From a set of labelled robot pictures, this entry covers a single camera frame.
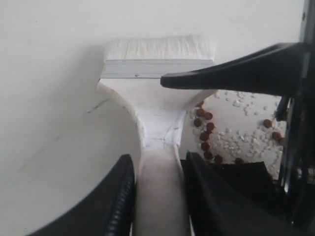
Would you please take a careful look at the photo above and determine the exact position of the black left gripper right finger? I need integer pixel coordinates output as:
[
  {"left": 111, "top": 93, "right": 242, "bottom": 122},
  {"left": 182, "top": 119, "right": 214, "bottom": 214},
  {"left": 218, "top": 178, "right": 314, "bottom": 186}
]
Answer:
[{"left": 183, "top": 152, "right": 308, "bottom": 236}]

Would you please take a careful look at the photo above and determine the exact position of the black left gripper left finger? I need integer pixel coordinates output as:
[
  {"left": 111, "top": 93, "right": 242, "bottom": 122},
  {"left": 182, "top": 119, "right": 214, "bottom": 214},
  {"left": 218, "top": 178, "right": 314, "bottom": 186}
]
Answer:
[{"left": 32, "top": 154, "right": 135, "bottom": 236}]

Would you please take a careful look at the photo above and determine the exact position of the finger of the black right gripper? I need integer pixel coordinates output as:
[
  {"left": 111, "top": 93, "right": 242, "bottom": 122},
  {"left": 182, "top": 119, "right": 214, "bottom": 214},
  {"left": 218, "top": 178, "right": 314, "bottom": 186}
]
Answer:
[{"left": 160, "top": 43, "right": 305, "bottom": 96}]

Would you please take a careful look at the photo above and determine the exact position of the white paint brush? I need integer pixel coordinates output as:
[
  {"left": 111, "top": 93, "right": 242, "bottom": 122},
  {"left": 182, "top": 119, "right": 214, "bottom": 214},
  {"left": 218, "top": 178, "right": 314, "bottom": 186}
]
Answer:
[{"left": 97, "top": 35, "right": 215, "bottom": 236}]

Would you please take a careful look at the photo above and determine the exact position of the beans and rice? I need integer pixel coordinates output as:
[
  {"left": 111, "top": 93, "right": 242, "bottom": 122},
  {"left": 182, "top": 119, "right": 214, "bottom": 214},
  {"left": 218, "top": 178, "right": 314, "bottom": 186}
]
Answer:
[{"left": 184, "top": 90, "right": 286, "bottom": 180}]

